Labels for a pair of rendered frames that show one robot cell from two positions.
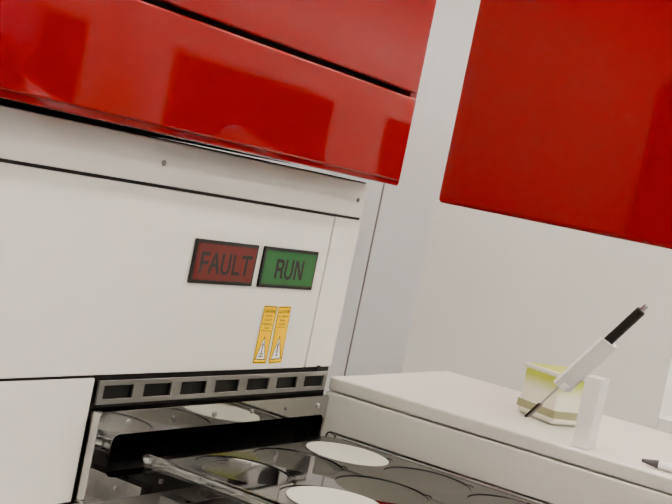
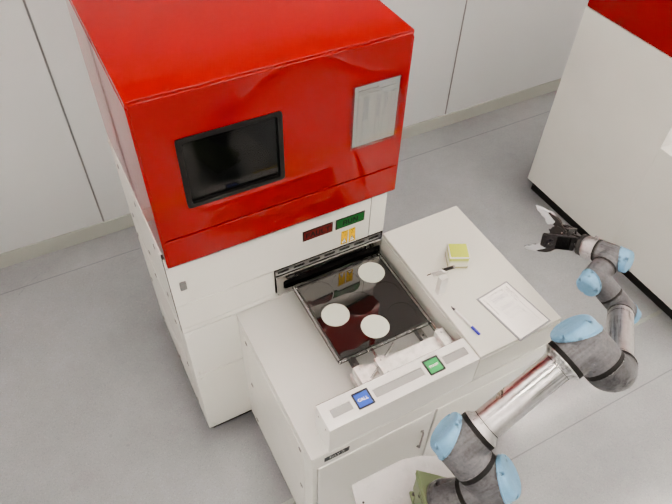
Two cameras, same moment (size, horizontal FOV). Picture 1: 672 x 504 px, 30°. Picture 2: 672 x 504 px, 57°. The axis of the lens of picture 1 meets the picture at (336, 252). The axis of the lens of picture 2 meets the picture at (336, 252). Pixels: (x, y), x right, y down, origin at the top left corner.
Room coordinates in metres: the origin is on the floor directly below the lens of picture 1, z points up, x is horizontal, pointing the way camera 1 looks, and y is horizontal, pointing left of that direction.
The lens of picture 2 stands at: (0.12, -0.68, 2.65)
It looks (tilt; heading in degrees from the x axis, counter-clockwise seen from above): 48 degrees down; 30
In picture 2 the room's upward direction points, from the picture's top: 2 degrees clockwise
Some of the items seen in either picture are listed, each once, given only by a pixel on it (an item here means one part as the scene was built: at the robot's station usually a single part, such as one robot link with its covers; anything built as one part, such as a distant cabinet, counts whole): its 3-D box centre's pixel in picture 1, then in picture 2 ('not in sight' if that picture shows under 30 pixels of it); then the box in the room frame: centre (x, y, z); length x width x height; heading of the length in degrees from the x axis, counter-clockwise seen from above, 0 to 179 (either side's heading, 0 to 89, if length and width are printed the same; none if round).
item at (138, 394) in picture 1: (224, 385); (329, 253); (1.43, 0.09, 0.96); 0.44 x 0.01 x 0.02; 149
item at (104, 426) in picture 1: (217, 441); (329, 265); (1.42, 0.09, 0.89); 0.44 x 0.02 x 0.10; 149
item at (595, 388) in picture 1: (581, 388); (440, 277); (1.48, -0.32, 1.03); 0.06 x 0.04 x 0.13; 59
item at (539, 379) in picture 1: (558, 394); (457, 256); (1.63, -0.32, 1.00); 0.07 x 0.07 x 0.07; 33
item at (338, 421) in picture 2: not in sight; (398, 392); (1.09, -0.38, 0.89); 0.55 x 0.09 x 0.14; 149
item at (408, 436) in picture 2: not in sight; (383, 386); (1.34, -0.23, 0.41); 0.97 x 0.64 x 0.82; 149
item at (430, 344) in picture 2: not in sight; (402, 363); (1.21, -0.34, 0.87); 0.36 x 0.08 x 0.03; 149
